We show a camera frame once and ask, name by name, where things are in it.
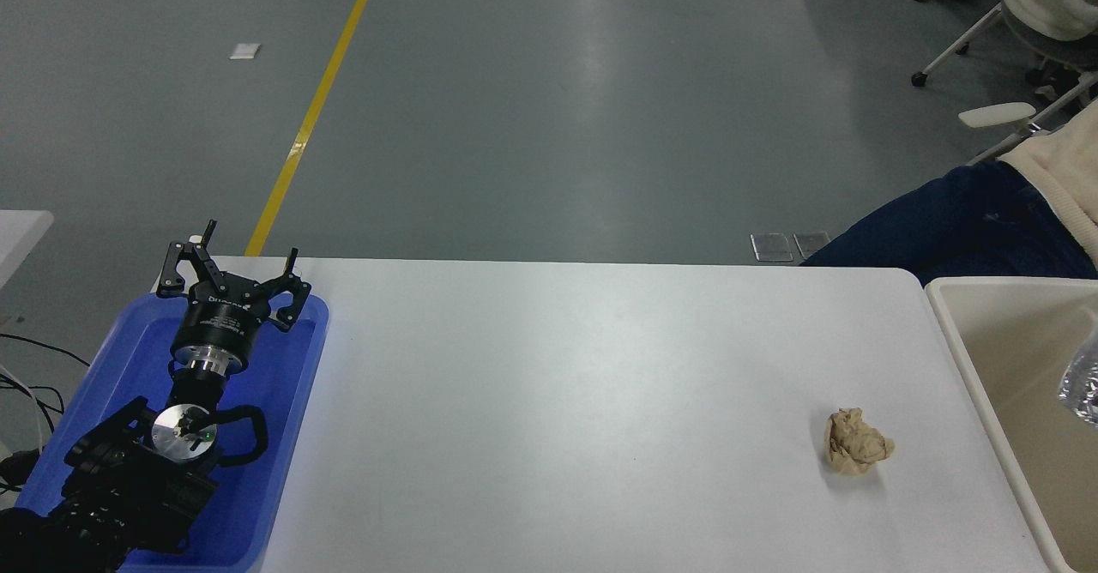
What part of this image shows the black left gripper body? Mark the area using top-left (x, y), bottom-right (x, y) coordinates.
top-left (170, 286), bottom-right (275, 362)

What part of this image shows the foil plate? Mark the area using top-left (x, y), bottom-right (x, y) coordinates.
top-left (1058, 326), bottom-right (1098, 427)

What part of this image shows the blue plastic tray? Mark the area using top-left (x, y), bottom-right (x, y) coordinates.
top-left (15, 292), bottom-right (330, 572)

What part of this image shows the small white table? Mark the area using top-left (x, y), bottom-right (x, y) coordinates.
top-left (0, 209), bottom-right (54, 291)

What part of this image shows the crumpled tan paper ball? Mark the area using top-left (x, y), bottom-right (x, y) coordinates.
top-left (825, 407), bottom-right (896, 476)

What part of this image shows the person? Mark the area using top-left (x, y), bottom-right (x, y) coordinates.
top-left (802, 97), bottom-right (1098, 287)

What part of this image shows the large pale bin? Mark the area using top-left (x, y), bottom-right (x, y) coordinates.
top-left (925, 277), bottom-right (1098, 573)

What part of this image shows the thin black cable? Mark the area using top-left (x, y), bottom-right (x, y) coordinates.
top-left (0, 334), bottom-right (90, 369)
top-left (0, 383), bottom-right (66, 437)

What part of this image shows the white cable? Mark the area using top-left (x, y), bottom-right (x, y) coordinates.
top-left (0, 365), bottom-right (44, 455)

